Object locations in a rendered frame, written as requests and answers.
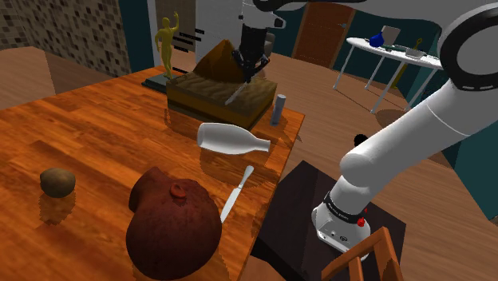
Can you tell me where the white bottle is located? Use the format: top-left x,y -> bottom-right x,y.
196,121 -> 271,156

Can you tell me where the small silver knife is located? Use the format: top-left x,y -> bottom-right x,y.
224,81 -> 250,106

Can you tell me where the grey cylinder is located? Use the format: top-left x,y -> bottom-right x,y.
270,93 -> 287,128

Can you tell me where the silver table knife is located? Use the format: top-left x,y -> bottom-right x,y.
219,164 -> 255,224

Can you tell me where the wooden chair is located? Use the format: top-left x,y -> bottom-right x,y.
320,226 -> 405,281

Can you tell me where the brown pyramid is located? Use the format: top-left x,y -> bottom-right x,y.
192,38 -> 247,84

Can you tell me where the yellow human figure statue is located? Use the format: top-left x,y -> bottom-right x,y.
140,10 -> 184,94

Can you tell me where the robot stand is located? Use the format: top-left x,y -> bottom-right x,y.
251,159 -> 408,281

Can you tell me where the brown door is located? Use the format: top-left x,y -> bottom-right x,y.
290,2 -> 357,70

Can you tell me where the brown potato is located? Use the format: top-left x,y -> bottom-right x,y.
39,167 -> 77,199

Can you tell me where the wooden table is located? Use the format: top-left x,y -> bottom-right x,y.
0,64 -> 306,281

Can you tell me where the white round table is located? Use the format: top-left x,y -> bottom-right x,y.
332,25 -> 445,115

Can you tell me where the brown layered box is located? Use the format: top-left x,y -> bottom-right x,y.
165,70 -> 279,132

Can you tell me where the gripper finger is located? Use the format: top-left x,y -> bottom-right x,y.
248,54 -> 271,84
231,49 -> 247,79

